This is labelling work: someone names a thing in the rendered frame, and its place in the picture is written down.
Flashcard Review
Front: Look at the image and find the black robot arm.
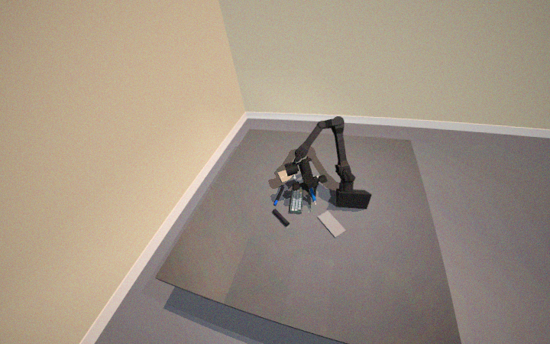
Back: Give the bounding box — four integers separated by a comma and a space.
284, 116, 355, 193

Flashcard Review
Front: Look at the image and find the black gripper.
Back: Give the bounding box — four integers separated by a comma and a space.
293, 170, 328, 198

